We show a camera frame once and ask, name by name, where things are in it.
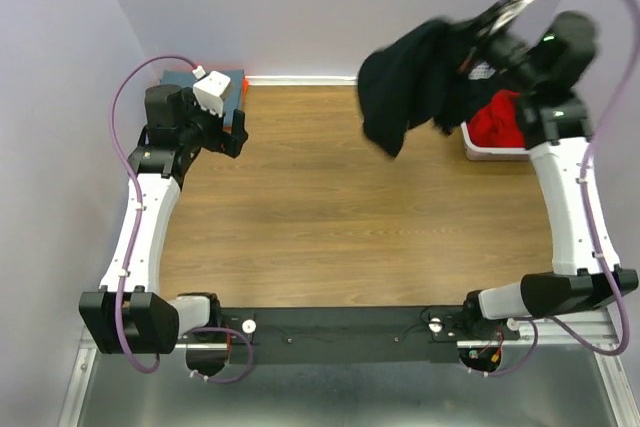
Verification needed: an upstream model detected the red t-shirt in basket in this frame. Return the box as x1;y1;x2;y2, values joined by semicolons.
467;90;525;148

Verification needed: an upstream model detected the black t-shirt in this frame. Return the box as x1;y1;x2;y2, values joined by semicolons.
356;18;495;158

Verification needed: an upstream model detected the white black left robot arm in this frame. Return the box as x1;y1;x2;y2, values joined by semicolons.
79;80;248;354

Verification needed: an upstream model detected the folded blue t-shirt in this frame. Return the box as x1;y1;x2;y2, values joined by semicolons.
160;69;245;105

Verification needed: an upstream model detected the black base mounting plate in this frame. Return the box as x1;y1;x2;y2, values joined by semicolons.
184;304;521;378

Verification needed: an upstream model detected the white plastic laundry basket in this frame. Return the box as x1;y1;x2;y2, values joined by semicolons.
460;123;527;161

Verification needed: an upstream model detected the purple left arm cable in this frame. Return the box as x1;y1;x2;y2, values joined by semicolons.
109;54;254;385

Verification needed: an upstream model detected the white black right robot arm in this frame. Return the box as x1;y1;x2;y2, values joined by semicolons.
466;11;639;321

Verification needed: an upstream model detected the aluminium frame rail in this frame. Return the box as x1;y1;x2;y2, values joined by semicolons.
59;313;639;426

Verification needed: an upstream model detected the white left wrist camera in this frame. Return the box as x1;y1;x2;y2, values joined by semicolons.
192;69;234;118

